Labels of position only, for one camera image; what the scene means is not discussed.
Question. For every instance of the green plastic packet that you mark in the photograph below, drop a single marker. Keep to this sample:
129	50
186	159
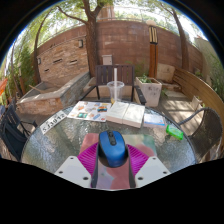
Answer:
174	132

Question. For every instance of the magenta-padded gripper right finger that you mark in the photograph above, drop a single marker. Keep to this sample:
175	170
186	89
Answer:
153	170

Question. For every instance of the wooden garden lamp post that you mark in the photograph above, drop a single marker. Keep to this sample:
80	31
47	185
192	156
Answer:
152	56

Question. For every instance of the slender straight tree trunk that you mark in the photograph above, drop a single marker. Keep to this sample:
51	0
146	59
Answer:
183	46

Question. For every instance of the black wall lamp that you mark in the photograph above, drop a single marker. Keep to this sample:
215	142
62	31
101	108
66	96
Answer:
39	61
80	43

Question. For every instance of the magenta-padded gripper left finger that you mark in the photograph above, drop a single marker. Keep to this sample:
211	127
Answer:
71	170

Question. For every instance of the thin curved tree trunk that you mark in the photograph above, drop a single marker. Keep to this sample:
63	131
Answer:
35	63

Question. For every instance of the floral print mouse pad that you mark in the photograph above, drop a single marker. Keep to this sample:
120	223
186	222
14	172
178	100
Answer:
113	176

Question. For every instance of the thick tree trunk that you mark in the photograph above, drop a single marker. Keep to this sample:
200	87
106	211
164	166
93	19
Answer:
91	46

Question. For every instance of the white license plate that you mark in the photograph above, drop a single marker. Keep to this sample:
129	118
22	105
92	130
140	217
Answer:
53	122

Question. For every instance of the dark wooden slatted chair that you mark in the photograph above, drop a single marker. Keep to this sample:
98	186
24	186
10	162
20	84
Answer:
105	73

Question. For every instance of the orange patio umbrella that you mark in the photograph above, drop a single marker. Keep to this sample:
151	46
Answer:
2	87

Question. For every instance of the pale blue booklet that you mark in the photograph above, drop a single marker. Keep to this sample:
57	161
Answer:
154	120

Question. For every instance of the grey wicker metal chair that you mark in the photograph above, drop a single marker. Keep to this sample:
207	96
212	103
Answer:
206	130

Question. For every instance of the black slatted patio chair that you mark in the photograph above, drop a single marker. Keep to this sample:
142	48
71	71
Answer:
11	133

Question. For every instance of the grey utility box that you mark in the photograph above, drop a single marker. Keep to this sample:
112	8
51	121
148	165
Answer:
107	60

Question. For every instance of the open white book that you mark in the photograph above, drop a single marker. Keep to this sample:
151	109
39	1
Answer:
126	114

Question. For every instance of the stone raised garden bed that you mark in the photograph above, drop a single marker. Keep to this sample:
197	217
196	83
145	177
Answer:
50	100

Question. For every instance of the colourful open magazine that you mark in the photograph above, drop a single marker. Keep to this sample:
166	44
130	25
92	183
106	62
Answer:
88	111

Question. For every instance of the blue and black computer mouse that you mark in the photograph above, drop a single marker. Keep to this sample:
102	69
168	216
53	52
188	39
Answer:
112	150

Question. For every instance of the pale stone slab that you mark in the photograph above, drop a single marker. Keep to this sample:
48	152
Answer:
166	72

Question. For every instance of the white square planter box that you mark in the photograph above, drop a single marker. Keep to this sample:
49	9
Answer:
150	93

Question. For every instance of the curved wooden bench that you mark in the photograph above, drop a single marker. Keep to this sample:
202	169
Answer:
200	88

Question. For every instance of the clear plastic cup with straw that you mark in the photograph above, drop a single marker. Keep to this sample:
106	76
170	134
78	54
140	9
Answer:
115	91

